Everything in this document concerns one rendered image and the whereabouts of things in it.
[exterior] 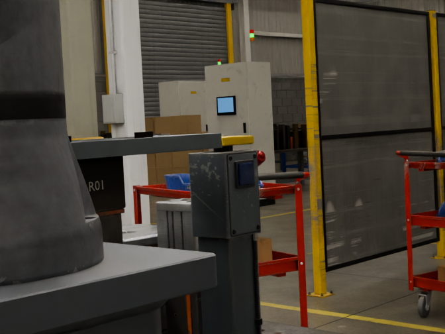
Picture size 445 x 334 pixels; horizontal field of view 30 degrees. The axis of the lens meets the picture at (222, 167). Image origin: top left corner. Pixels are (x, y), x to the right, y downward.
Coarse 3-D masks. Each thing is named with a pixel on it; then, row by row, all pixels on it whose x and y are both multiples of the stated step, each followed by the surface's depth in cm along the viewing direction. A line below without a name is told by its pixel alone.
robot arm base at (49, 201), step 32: (0, 96) 44; (32, 96) 46; (64, 96) 50; (0, 128) 44; (32, 128) 45; (64, 128) 49; (0, 160) 44; (32, 160) 45; (64, 160) 47; (0, 192) 43; (32, 192) 44; (64, 192) 46; (0, 224) 43; (32, 224) 44; (64, 224) 45; (96, 224) 48; (0, 256) 42; (32, 256) 43; (64, 256) 45; (96, 256) 48
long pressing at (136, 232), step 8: (136, 224) 153; (144, 224) 152; (128, 232) 144; (136, 232) 141; (144, 232) 141; (152, 232) 140; (128, 240) 131; (136, 240) 132; (144, 240) 133; (152, 240) 134
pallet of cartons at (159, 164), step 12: (156, 120) 1485; (168, 120) 1467; (180, 120) 1447; (192, 120) 1450; (156, 132) 1487; (168, 132) 1469; (180, 132) 1449; (192, 132) 1451; (204, 132) 1475; (156, 156) 1491; (168, 156) 1472; (180, 156) 1453; (156, 168) 1495; (168, 168) 1474; (180, 168) 1456; (156, 180) 1496
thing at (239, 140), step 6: (222, 138) 107; (228, 138) 107; (234, 138) 108; (240, 138) 109; (246, 138) 110; (252, 138) 111; (222, 144) 107; (228, 144) 107; (234, 144) 108; (240, 144) 109; (216, 150) 110; (222, 150) 110; (228, 150) 110
